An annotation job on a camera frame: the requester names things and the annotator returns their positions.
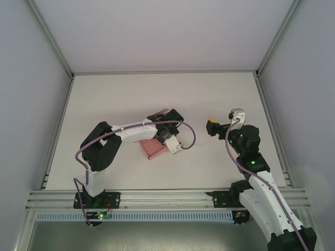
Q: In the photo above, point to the pink paper box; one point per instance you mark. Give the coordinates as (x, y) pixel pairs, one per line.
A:
(153, 149)

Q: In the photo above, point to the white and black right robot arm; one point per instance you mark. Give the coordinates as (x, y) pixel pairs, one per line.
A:
(264, 209)

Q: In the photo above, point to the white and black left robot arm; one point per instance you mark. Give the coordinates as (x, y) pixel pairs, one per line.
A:
(136, 133)

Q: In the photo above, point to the small circuit board blue part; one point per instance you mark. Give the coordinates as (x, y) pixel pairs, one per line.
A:
(240, 215)

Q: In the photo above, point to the small circuit board green light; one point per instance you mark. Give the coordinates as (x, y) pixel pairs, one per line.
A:
(100, 216)

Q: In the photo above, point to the aluminium table side rail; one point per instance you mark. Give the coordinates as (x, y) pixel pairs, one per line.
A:
(272, 125)
(58, 130)

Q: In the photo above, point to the aluminium frame back bar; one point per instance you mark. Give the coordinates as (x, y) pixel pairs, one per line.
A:
(162, 72)

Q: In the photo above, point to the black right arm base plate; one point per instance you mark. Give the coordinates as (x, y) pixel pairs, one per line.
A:
(221, 200)

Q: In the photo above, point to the aluminium mounting rail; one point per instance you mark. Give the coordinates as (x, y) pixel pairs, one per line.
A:
(162, 196)

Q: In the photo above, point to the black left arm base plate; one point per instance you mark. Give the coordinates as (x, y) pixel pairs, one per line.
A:
(113, 200)

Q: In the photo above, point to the aluminium frame post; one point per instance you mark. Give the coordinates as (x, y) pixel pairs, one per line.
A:
(280, 36)
(49, 39)

